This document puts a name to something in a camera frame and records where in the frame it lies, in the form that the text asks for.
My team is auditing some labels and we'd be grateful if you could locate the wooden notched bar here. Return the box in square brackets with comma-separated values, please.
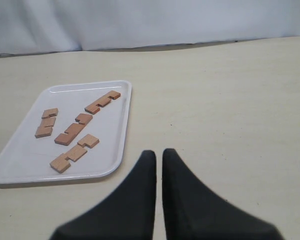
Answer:
[54, 113, 93, 146]
[84, 90, 121, 115]
[49, 134, 100, 174]
[34, 108, 59, 139]

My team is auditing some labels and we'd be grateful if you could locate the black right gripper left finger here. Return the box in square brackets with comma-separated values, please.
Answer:
[51, 150, 157, 240]

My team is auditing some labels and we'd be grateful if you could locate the light blue backdrop curtain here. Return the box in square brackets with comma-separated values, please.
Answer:
[0, 0, 300, 55]

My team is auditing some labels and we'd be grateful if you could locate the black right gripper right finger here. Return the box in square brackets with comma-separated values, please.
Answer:
[162, 148, 283, 240]

